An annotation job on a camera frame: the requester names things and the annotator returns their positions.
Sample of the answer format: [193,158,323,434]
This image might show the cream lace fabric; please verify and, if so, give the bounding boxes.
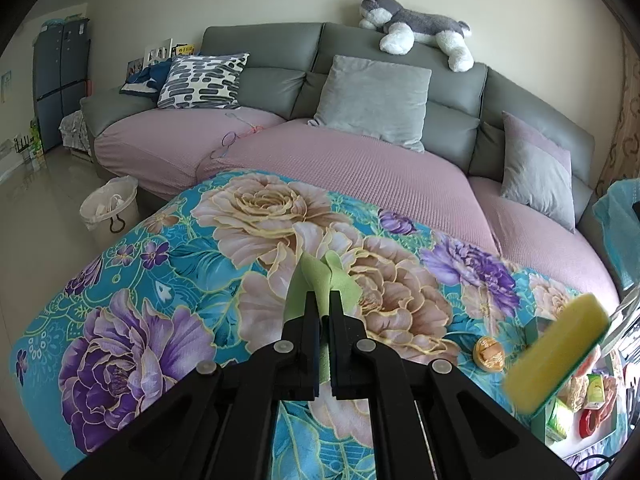
[556,375,588,413]

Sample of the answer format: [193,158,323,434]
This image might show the black white patterned pillow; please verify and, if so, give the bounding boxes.
[157,53,250,110]

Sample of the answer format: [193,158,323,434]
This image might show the white tray with teal rim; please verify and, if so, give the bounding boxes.
[530,374,616,455]

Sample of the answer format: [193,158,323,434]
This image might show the green tissue pack on tray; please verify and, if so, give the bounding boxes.
[582,374,605,411]

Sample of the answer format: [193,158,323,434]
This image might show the round orange tin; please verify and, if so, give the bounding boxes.
[472,336,506,373]

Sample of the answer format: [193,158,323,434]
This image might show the grey green leather sofa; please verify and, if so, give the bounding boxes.
[79,20,609,241]

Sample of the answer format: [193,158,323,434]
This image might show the beige patterned curtain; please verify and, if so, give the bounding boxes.
[596,35,640,196]

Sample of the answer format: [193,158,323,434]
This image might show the light green cloth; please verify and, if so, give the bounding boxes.
[281,250,361,400]

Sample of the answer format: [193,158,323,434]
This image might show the grey pillow with lilac band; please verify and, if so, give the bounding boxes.
[500,112,576,232]

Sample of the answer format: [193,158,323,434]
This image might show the red tape roll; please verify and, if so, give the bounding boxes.
[578,406,613,439]

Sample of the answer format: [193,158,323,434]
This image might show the grey white husky plush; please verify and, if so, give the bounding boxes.
[359,0,474,73]

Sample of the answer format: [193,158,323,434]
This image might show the floral turquoise tablecloth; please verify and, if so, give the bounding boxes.
[8,169,626,480]

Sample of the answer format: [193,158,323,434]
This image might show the pink sofa seat cover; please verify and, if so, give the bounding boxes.
[85,107,618,308]

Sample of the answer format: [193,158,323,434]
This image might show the plain grey pillow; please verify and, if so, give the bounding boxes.
[309,55,432,153]

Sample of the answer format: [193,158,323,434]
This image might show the white waste basket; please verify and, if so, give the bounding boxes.
[79,176,140,234]

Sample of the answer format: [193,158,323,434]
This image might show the light blue face mask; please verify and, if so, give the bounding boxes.
[593,178,640,289]

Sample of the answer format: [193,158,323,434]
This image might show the yellow sponge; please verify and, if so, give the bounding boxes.
[502,294,611,416]

